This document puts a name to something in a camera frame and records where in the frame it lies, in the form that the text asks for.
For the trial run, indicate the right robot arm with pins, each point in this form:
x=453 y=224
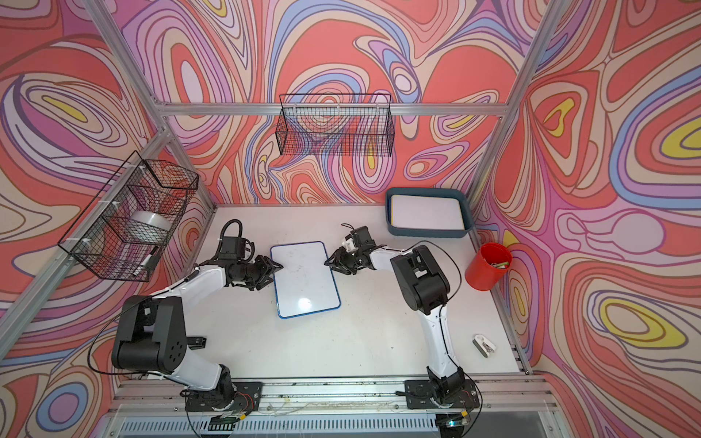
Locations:
x=426 y=291

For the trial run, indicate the silver tape roll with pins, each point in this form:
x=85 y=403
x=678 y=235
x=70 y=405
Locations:
x=152 y=223

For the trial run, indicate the black wire basket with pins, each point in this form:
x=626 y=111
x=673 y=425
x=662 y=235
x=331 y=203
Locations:
x=336 y=124
x=134 y=225

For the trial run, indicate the red plastic cup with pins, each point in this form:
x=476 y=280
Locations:
x=479 y=274

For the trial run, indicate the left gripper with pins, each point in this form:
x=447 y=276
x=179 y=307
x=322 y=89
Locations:
x=267 y=268

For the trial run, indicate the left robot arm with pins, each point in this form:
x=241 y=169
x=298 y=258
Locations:
x=151 y=336

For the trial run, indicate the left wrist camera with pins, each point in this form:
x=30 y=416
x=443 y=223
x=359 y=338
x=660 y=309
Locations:
x=238 y=249

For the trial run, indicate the green circuit board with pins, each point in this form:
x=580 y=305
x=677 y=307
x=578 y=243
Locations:
x=223 y=423

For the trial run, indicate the white whiteboard eraser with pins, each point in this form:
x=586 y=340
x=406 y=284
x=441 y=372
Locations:
x=484 y=345

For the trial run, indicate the back black wire basket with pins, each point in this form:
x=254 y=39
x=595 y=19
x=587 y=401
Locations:
x=336 y=124

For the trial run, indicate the blue whiteboard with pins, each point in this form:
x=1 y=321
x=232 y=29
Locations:
x=305 y=285

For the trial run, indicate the yellow framed whiteboard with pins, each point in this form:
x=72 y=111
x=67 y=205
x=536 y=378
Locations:
x=426 y=213

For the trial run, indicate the teal plastic storage box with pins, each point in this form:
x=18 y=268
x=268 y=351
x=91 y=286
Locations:
x=434 y=192

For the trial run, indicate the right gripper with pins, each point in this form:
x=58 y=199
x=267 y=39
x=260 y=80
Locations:
x=337 y=265

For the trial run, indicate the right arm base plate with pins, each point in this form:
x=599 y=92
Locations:
x=425 y=395

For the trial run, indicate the left black wire basket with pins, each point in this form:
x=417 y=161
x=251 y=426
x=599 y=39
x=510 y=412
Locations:
x=134 y=225

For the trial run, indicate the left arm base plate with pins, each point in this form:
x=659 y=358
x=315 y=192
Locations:
x=243 y=397

